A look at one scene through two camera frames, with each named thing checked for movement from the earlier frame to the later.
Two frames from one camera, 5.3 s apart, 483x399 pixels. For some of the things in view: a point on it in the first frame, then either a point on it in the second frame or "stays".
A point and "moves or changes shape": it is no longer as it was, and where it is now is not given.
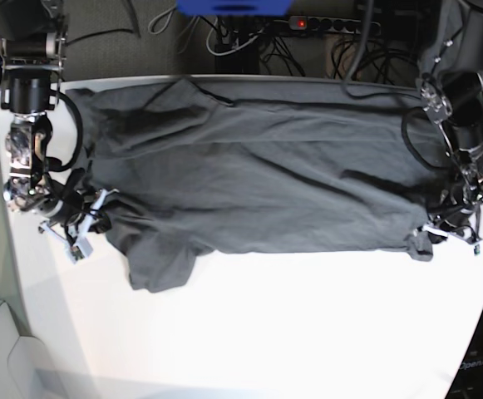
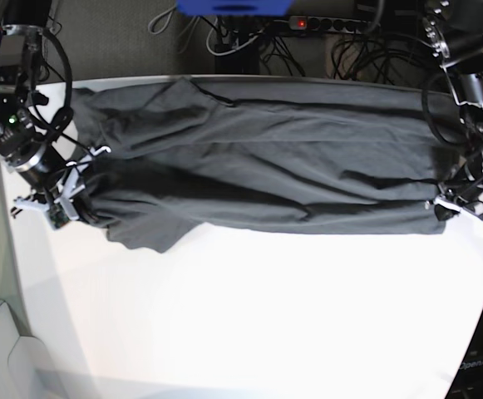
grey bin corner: (8, 365) stays
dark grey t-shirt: (191, 168) moves or changes shape
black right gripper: (459, 214) -> (467, 187)
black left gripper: (66, 207) -> (46, 176)
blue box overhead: (234, 7) stays
